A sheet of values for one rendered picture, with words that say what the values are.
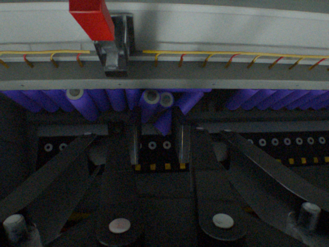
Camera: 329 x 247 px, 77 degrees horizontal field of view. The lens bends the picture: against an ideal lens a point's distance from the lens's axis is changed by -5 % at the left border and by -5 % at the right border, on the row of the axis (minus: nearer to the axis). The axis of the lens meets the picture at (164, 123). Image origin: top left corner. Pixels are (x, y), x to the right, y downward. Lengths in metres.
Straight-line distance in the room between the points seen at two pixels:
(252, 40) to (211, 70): 0.04
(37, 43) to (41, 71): 0.02
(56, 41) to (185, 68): 0.10
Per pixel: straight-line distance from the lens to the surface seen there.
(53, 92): 0.23
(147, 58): 0.19
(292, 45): 0.22
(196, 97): 0.24
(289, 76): 0.23
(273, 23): 0.19
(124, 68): 0.17
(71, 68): 0.20
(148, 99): 0.21
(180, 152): 0.16
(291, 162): 0.37
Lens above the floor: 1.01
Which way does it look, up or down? 5 degrees up
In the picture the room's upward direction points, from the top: 180 degrees clockwise
